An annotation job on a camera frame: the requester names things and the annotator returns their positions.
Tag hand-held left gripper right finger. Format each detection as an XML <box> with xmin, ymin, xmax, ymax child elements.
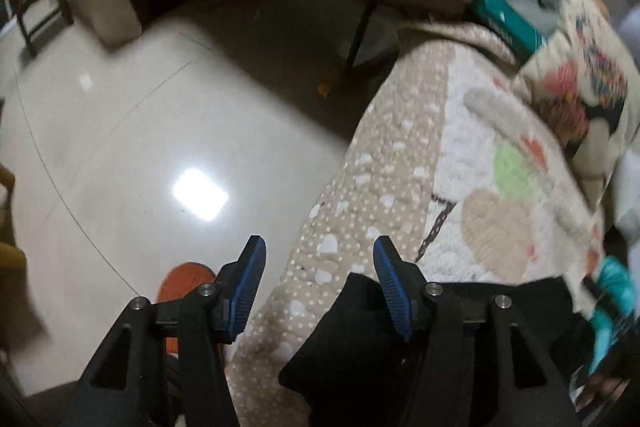
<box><xmin>373</xmin><ymin>236</ymin><xmax>582</xmax><ymax>427</ymax></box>

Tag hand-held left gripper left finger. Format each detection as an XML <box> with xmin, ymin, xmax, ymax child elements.
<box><xmin>60</xmin><ymin>235</ymin><xmax>267</xmax><ymax>427</ymax></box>

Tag black pants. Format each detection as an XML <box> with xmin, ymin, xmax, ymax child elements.
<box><xmin>278</xmin><ymin>272</ymin><xmax>596</xmax><ymax>427</ymax></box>

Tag orange slipper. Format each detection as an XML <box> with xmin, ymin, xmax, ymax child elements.
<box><xmin>154</xmin><ymin>262</ymin><xmax>217</xmax><ymax>354</ymax></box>

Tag beige dotted printed blanket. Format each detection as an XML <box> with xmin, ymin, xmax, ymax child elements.
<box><xmin>226</xmin><ymin>23</ymin><xmax>608</xmax><ymax>427</ymax></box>

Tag teal cloth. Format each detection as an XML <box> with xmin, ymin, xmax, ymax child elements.
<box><xmin>584</xmin><ymin>256</ymin><xmax>638</xmax><ymax>375</ymax></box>

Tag brown wooden furniture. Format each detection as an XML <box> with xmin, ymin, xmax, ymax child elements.
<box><xmin>0</xmin><ymin>162</ymin><xmax>28</xmax><ymax>338</ymax></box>

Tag black table leg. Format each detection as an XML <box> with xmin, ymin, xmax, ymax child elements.
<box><xmin>344</xmin><ymin>2</ymin><xmax>377</xmax><ymax>68</ymax></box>

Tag printed beige cushion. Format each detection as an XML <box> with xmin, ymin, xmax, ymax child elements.
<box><xmin>512</xmin><ymin>0</ymin><xmax>640</xmax><ymax>210</ymax></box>

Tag teal box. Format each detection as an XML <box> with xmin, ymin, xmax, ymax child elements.
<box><xmin>467</xmin><ymin>0</ymin><xmax>547</xmax><ymax>60</ymax></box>

